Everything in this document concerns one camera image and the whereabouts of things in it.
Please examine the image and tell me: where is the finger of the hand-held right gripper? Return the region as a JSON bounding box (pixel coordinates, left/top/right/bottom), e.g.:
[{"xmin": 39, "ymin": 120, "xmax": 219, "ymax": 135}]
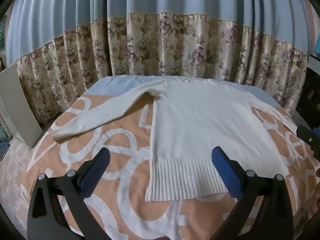
[{"xmin": 296, "ymin": 125, "xmax": 320, "ymax": 161}]

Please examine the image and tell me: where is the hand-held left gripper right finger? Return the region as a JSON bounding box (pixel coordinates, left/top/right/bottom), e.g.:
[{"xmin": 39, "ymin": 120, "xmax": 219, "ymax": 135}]
[{"xmin": 211, "ymin": 146, "xmax": 293, "ymax": 240}]

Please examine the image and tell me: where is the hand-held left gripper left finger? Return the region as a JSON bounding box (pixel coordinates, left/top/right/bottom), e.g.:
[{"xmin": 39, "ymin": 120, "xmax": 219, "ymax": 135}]
[{"xmin": 27, "ymin": 147, "xmax": 112, "ymax": 240}]

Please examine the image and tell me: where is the white knit sweater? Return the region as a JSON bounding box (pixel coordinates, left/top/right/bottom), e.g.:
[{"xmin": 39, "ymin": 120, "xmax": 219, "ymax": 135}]
[{"xmin": 52, "ymin": 77, "xmax": 300, "ymax": 202}]

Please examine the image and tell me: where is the orange and blue printed bedsheet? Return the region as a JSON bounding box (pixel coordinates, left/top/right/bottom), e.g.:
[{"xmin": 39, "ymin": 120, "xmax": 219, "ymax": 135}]
[{"xmin": 21, "ymin": 76, "xmax": 320, "ymax": 240}]

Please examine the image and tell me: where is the black cabinet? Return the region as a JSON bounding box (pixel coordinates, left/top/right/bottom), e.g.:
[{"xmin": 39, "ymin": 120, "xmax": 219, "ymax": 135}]
[{"xmin": 301, "ymin": 54, "xmax": 320, "ymax": 124}]

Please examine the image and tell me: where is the white leaning board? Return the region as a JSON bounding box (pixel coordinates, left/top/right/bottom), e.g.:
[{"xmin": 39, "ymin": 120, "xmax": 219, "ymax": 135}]
[{"xmin": 0, "ymin": 64, "xmax": 43, "ymax": 148}]

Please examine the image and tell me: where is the blue and floral curtain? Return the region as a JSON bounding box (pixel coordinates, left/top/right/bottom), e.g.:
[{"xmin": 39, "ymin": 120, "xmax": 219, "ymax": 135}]
[{"xmin": 5, "ymin": 0, "xmax": 318, "ymax": 123}]

